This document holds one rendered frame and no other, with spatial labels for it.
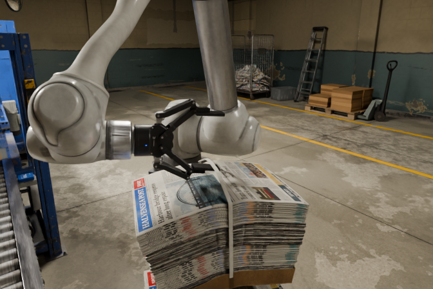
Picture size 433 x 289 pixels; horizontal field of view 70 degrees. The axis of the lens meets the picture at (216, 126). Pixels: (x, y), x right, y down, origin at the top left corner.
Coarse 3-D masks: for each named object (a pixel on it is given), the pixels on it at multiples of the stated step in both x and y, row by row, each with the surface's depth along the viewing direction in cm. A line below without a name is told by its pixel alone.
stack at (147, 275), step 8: (144, 272) 93; (144, 280) 91; (152, 280) 89; (144, 288) 94; (152, 288) 86; (232, 288) 86; (240, 288) 86; (248, 288) 86; (256, 288) 86; (264, 288) 86; (272, 288) 86; (280, 288) 86
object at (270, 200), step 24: (240, 168) 91; (264, 168) 95; (264, 192) 76; (288, 192) 78; (264, 216) 71; (288, 216) 73; (264, 240) 73; (288, 240) 75; (240, 264) 73; (264, 264) 75; (288, 264) 77
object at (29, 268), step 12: (12, 168) 176; (12, 180) 160; (12, 192) 147; (12, 204) 137; (12, 216) 127; (24, 216) 127; (24, 228) 119; (24, 240) 112; (24, 252) 105; (24, 264) 100; (36, 264) 100; (24, 276) 95; (36, 276) 95; (24, 288) 90; (36, 288) 90
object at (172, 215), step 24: (144, 192) 80; (168, 192) 77; (192, 192) 75; (144, 216) 69; (168, 216) 67; (192, 216) 66; (144, 240) 64; (168, 240) 66; (192, 240) 68; (168, 264) 67; (192, 264) 70; (216, 264) 72; (168, 288) 69
